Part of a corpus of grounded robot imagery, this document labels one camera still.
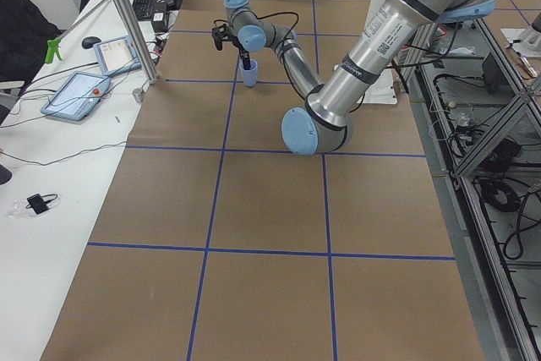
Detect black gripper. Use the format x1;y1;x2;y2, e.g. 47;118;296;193
211;25;251;69

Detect light blue plastic cup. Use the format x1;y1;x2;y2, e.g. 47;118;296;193
238;59;259;87

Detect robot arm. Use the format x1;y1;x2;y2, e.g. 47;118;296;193
212;0;496;156

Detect black keyboard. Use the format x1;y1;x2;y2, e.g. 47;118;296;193
132;0;155;21

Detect far teach pendant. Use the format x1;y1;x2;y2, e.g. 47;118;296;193
93;36;141;77

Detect teach pendant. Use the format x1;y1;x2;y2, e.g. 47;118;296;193
41;72;112;122
93;36;141;77

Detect black computer mouse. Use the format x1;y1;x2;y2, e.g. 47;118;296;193
81;36;101;49

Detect near teach pendant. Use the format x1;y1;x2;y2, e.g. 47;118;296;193
41;72;112;122

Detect brown paper table cover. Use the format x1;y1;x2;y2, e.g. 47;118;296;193
42;0;484;360

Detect green clamp tool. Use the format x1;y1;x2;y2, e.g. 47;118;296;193
45;37;63;64

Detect small black adapter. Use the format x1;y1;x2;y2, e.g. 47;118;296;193
26;194;58;215

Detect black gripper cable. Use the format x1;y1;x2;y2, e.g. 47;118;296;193
213;11;300;49

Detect aluminium frame post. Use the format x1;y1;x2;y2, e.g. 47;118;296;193
113;0;158;85

